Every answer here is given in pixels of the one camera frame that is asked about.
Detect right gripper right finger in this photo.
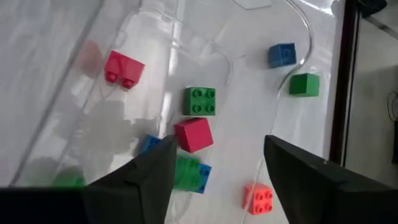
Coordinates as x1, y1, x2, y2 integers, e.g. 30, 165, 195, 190
263, 134, 348, 224

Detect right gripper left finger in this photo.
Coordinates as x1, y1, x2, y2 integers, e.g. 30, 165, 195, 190
83, 134, 178, 224

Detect small green block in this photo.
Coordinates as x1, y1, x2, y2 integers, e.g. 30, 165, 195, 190
182, 86, 217, 117
289, 72, 321, 98
173, 152, 201, 192

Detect small blue block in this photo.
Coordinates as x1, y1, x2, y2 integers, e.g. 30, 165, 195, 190
192, 161, 213, 195
268, 42, 298, 69
139, 133, 162, 155

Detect small orange block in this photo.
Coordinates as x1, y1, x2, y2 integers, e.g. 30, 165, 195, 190
242, 182, 275, 216

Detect clear plastic bin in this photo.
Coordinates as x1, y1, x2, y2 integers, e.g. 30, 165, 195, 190
9, 0, 315, 224

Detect small red block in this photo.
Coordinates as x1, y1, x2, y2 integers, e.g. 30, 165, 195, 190
104, 50, 146, 90
174, 117, 215, 154

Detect black aluminium table frame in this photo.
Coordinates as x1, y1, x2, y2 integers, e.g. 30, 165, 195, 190
328, 0, 360, 166

